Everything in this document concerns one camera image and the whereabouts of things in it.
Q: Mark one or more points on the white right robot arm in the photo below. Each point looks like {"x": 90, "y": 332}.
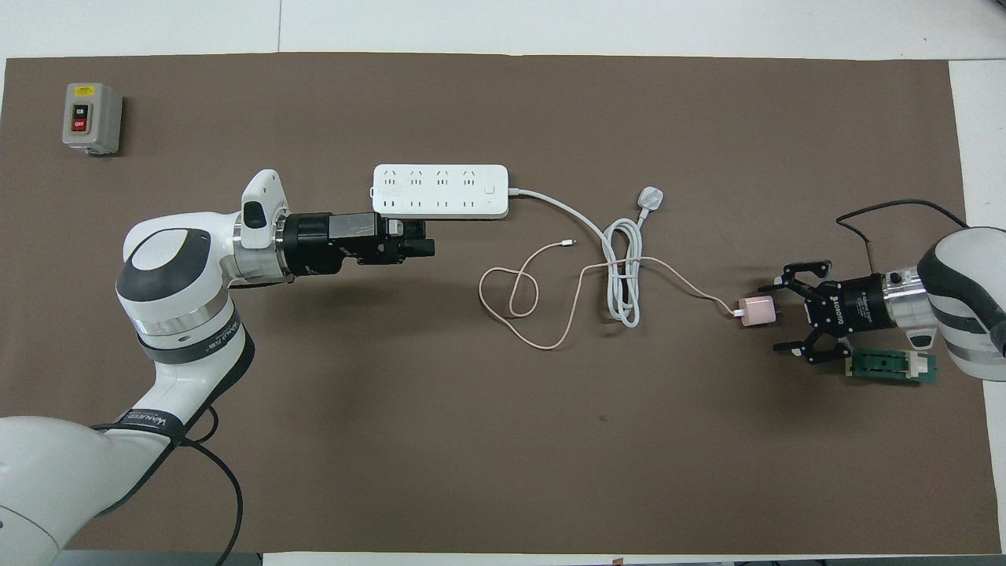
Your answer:
{"x": 971, "y": 306}

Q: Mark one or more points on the grey on-off switch box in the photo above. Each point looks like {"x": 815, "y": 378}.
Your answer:
{"x": 92, "y": 118}

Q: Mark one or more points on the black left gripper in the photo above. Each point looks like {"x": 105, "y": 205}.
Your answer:
{"x": 314, "y": 244}

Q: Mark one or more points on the pink charger block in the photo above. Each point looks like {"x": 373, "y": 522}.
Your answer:
{"x": 757, "y": 311}

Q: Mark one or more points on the brown table mat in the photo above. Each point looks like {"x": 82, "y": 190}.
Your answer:
{"x": 503, "y": 456}

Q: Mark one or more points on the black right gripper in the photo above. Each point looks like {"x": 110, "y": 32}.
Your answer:
{"x": 849, "y": 306}

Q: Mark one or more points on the white power strip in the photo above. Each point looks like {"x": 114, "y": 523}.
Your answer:
{"x": 440, "y": 189}

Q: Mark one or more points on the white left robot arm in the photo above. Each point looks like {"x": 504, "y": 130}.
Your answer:
{"x": 181, "y": 314}

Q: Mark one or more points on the green circuit board module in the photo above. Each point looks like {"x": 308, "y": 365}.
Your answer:
{"x": 888, "y": 367}

